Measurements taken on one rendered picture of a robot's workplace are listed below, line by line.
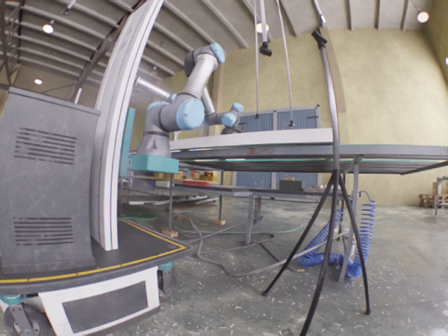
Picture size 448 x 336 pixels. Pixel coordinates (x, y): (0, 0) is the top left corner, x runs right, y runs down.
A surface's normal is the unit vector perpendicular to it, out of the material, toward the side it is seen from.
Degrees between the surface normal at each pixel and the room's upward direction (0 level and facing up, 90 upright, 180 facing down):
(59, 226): 90
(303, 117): 90
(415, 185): 90
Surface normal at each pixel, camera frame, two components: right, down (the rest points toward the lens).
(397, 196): -0.54, -0.10
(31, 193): 0.85, 0.01
